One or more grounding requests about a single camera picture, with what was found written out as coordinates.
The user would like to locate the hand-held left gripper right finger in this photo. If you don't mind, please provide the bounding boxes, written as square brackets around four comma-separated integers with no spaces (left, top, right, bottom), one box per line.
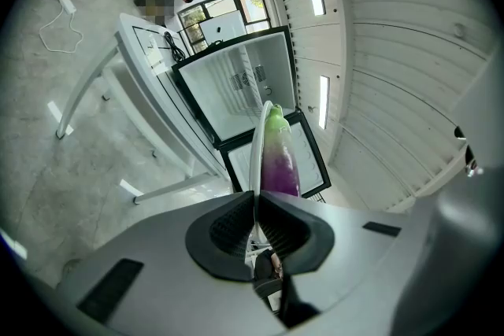
[258,190,436,327]

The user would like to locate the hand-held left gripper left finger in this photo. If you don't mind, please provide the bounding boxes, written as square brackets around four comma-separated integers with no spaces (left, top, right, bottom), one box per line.
[54,190,287,336]

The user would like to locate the purple green eggplant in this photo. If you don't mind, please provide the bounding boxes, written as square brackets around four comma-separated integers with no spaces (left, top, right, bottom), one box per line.
[259,103,302,198]

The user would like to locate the black white mini fridge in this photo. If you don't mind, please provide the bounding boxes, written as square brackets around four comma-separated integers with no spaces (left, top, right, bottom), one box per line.
[171,25,332,206]

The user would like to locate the short ceiling light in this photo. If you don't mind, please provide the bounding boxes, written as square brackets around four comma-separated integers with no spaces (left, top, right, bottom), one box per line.
[317,75,332,131]

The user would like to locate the white metal table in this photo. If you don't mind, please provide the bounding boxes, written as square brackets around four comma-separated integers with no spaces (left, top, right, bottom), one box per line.
[54,13,237,206]

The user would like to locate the white box appliance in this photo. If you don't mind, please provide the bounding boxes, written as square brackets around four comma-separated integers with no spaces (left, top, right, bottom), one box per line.
[198,10,248,46]

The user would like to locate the black framed window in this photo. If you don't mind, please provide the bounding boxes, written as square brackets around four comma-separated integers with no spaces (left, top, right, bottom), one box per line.
[176,0,273,53]

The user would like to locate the black coiled cable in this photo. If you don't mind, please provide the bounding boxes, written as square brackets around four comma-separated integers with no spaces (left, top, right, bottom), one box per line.
[162,30,187,63]

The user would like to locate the white power adapter with cable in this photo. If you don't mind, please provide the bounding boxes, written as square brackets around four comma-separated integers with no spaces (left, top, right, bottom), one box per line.
[32,0,84,54]

